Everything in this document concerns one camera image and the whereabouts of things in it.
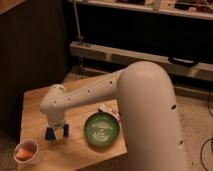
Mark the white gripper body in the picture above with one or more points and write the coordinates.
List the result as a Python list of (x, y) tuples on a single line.
[(56, 123)]

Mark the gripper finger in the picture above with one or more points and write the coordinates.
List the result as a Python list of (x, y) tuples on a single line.
[(50, 132), (66, 130)]

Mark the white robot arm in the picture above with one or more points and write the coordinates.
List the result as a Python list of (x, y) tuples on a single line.
[(149, 116)]

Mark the green ceramic bowl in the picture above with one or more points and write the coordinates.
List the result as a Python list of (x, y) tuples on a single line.
[(101, 129)]

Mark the wooden table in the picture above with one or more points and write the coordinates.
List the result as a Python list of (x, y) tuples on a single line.
[(64, 154)]

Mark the white cup with orange contents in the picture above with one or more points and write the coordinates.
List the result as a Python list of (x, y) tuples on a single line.
[(27, 152)]

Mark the white red snack packet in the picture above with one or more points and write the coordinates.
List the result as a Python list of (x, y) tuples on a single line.
[(107, 109)]

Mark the metal stand pole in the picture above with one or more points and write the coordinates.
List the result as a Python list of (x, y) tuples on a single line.
[(80, 37)]

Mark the black handle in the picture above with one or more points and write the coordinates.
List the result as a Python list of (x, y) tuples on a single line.
[(186, 63)]

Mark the grey metal rail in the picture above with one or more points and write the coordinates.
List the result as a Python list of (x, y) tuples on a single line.
[(200, 71)]

